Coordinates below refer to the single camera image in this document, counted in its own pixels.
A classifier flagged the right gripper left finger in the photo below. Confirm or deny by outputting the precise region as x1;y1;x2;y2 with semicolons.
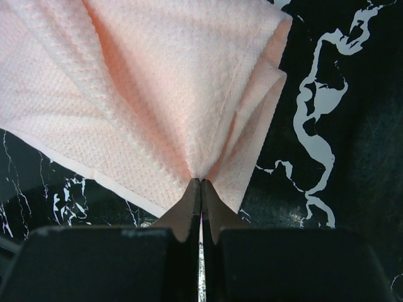
1;179;201;301

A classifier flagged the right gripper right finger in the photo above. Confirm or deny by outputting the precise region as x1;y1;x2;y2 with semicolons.
201;180;394;301

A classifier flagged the pink towel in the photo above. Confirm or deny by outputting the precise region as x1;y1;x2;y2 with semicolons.
1;1;292;216

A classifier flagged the black marble pattern mat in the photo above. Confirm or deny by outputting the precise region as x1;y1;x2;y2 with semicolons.
1;1;402;296

